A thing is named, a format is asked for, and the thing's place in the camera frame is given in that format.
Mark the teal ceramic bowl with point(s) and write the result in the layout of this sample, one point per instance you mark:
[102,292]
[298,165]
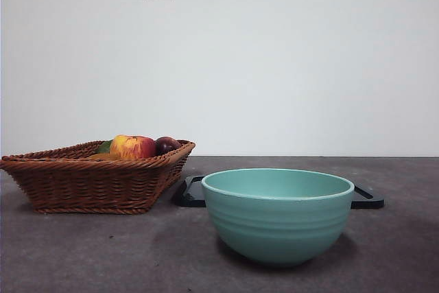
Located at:
[279,228]

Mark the dark red plum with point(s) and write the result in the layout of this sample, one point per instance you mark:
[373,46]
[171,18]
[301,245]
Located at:
[166,145]

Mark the green fruit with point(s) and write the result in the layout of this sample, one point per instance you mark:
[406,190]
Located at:
[104,146]

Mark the black rectangular tray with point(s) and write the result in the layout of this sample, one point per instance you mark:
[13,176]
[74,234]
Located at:
[367,200]

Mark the red and yellow apple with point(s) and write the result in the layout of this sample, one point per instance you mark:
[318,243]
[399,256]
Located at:
[133,147]

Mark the brown wicker basket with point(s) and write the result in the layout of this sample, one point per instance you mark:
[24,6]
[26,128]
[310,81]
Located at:
[89,183]

